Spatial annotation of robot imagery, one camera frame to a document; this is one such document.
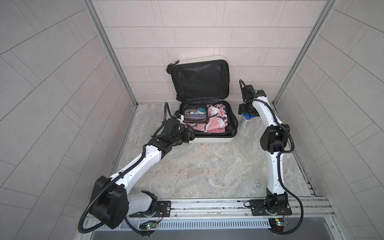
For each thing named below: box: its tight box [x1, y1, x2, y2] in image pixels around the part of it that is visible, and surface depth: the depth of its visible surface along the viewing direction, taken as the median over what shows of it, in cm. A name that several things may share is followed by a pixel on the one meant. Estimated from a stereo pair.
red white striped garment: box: [207, 127, 226, 133], surface depth 98 cm
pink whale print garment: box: [191, 104, 228, 132], surface depth 97 cm
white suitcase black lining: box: [166, 55, 238, 144], surface depth 97 cm
